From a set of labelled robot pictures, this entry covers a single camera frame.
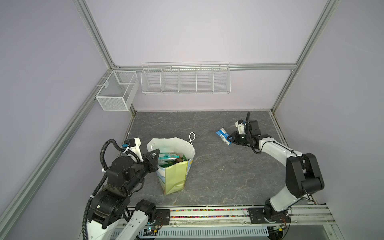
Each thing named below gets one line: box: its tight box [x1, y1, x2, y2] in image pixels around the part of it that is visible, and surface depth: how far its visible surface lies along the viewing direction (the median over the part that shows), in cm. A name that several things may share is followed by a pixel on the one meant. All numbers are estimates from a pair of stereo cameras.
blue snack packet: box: [216, 127, 232, 146], surface depth 93 cm
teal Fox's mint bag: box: [158, 152, 181, 161], surface depth 74 cm
